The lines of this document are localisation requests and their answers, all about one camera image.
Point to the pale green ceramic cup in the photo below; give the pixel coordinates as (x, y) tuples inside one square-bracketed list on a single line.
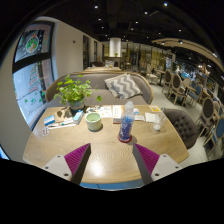
[(93, 122)]

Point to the group of ceiling spotlights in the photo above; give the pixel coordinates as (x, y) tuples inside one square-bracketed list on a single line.
[(145, 12)]

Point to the white round pillar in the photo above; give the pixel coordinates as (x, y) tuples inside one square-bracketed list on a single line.
[(115, 47)]

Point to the grey curved sofa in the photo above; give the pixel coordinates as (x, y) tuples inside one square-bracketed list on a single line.
[(98, 83)]

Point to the clear plastic cup with straw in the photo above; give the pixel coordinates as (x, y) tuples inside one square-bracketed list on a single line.
[(149, 123)]

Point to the clear blue-labelled water bottle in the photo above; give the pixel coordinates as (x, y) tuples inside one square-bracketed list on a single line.
[(126, 125)]

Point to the group of round-backed dining chairs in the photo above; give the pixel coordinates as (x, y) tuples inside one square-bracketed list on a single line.
[(206, 111)]

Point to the green potted plant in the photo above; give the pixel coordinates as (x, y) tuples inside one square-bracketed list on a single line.
[(73, 90)]

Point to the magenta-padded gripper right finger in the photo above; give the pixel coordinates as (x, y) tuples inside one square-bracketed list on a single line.
[(148, 160)]

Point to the white printed leaflet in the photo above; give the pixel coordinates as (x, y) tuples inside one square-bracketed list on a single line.
[(139, 117)]

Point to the white box with orange print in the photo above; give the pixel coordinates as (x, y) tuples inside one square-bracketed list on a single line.
[(116, 113)]

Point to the dark grey tufted chair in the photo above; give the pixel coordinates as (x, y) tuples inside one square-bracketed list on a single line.
[(180, 126)]

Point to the small blue white carton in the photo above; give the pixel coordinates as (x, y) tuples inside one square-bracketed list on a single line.
[(78, 117)]

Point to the white paper napkin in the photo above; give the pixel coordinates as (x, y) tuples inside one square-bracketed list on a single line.
[(148, 117)]

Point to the yellow square card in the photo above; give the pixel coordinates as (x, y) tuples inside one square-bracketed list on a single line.
[(155, 109)]

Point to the flat round red coaster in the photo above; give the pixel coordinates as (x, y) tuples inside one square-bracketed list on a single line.
[(130, 140)]

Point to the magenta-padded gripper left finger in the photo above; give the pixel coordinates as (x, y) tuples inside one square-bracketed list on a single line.
[(76, 160)]

